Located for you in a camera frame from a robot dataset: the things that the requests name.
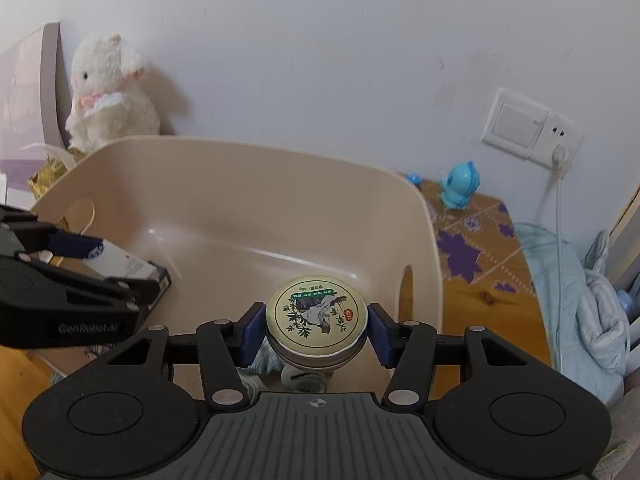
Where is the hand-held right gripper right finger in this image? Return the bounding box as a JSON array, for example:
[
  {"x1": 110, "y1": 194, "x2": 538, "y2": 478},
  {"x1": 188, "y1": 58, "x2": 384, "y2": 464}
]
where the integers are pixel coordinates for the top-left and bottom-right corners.
[{"x1": 367, "y1": 303, "x2": 532, "y2": 407}]

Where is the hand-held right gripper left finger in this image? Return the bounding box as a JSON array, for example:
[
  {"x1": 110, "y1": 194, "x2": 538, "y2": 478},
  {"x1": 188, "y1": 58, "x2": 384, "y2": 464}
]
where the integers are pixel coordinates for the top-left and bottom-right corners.
[{"x1": 106, "y1": 301, "x2": 267, "y2": 409}]

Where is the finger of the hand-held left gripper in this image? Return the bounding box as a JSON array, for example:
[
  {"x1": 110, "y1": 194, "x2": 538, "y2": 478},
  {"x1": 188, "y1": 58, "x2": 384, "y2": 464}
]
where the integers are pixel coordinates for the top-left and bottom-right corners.
[
  {"x1": 19, "y1": 254, "x2": 161, "y2": 319},
  {"x1": 0, "y1": 205, "x2": 106, "y2": 262}
]

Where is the white small box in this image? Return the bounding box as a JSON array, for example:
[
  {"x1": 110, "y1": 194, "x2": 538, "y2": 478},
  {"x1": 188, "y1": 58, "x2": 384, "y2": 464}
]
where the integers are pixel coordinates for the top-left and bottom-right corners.
[{"x1": 82, "y1": 241, "x2": 172, "y2": 307}]

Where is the round tin with green print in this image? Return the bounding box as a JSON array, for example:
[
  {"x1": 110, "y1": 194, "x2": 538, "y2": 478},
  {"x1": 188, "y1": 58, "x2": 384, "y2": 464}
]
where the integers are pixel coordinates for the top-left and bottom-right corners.
[{"x1": 264, "y1": 275, "x2": 369, "y2": 369}]

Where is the beige plastic bin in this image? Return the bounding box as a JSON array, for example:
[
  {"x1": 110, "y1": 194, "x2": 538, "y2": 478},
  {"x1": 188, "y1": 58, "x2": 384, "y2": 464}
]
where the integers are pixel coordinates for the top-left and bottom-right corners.
[{"x1": 29, "y1": 135, "x2": 444, "y2": 402}]

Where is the grey-green sock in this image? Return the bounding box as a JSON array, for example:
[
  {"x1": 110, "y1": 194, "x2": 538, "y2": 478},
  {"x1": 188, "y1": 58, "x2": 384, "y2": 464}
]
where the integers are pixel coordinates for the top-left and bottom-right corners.
[{"x1": 239, "y1": 337, "x2": 332, "y2": 394}]

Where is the gold foil wrapper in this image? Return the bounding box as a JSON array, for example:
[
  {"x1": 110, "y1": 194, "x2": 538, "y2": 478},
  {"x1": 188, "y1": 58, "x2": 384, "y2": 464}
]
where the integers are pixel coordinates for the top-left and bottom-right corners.
[{"x1": 26, "y1": 145, "x2": 87, "y2": 198}]

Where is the orange cloth with purple flowers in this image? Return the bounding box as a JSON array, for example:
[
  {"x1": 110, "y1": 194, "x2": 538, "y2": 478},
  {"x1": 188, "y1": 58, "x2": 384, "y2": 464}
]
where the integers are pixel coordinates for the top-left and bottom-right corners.
[{"x1": 414, "y1": 176, "x2": 554, "y2": 367}]

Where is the white plush toy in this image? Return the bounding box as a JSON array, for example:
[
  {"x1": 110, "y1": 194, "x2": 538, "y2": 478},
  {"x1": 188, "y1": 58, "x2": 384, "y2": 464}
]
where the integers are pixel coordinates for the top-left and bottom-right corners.
[{"x1": 65, "y1": 34, "x2": 164, "y2": 154}]

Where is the pale pink board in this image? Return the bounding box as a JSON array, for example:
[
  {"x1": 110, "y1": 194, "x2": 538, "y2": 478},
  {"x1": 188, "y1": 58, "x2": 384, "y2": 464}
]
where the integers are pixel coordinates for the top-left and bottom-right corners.
[{"x1": 0, "y1": 22, "x2": 68, "y2": 192}]

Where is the blue toy figure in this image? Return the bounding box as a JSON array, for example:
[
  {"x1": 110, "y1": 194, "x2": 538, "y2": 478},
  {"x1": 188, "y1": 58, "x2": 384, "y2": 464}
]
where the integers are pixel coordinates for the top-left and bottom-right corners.
[{"x1": 439, "y1": 160, "x2": 475, "y2": 210}]

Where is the light blue blanket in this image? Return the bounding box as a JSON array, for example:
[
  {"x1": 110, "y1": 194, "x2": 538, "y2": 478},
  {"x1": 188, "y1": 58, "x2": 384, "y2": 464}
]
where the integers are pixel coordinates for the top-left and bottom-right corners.
[{"x1": 514, "y1": 222, "x2": 640, "y2": 407}]

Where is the white plug with cable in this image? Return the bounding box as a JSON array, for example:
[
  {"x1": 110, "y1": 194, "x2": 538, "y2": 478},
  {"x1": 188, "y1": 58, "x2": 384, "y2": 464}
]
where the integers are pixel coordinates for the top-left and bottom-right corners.
[{"x1": 542, "y1": 144, "x2": 574, "y2": 368}]

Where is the white wall switch socket panel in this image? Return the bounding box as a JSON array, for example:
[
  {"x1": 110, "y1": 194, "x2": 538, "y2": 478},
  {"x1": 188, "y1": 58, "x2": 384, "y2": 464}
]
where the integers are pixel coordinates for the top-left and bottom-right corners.
[{"x1": 480, "y1": 87, "x2": 585, "y2": 166}]

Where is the beige bed frame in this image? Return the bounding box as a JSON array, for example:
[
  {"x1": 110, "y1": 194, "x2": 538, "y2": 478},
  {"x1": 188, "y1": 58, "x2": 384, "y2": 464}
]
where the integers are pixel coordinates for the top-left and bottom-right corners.
[{"x1": 606, "y1": 182, "x2": 640, "y2": 288}]

